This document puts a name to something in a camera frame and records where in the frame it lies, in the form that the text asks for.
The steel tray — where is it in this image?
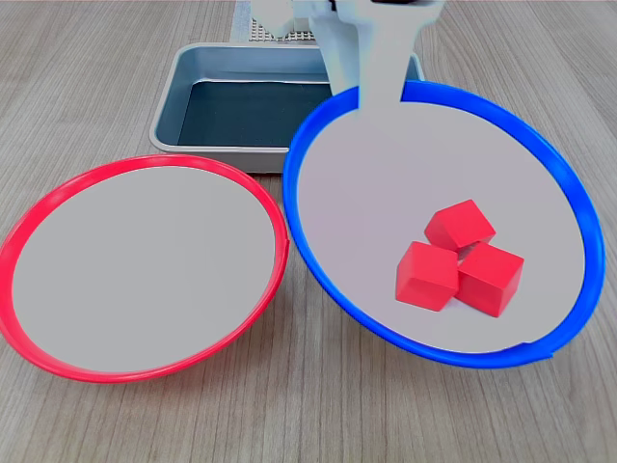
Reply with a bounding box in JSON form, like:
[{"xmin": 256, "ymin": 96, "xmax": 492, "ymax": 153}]
[{"xmin": 148, "ymin": 41, "xmax": 426, "ymax": 174}]

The blue-rimmed white plate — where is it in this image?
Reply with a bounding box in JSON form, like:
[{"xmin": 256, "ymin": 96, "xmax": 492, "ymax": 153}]
[{"xmin": 282, "ymin": 79, "xmax": 606, "ymax": 370}]

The red cube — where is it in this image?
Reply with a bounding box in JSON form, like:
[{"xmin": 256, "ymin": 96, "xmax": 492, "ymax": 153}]
[
  {"xmin": 394, "ymin": 240, "xmax": 461, "ymax": 313},
  {"xmin": 455, "ymin": 240, "xmax": 525, "ymax": 319},
  {"xmin": 423, "ymin": 199, "xmax": 497, "ymax": 252}
]

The black tray mat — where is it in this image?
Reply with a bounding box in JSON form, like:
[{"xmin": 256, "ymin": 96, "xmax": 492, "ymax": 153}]
[{"xmin": 176, "ymin": 79, "xmax": 334, "ymax": 148}]

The pale perforated base plate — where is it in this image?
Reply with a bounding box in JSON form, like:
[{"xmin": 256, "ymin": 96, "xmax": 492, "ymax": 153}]
[{"xmin": 248, "ymin": 0, "xmax": 319, "ymax": 44}]

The clear tape strip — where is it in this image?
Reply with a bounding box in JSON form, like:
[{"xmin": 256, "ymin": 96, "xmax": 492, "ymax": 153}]
[{"xmin": 230, "ymin": 0, "xmax": 253, "ymax": 43}]

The red-rimmed white plate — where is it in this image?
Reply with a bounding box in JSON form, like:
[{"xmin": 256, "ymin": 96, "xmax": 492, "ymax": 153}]
[{"xmin": 0, "ymin": 153, "xmax": 290, "ymax": 385}]

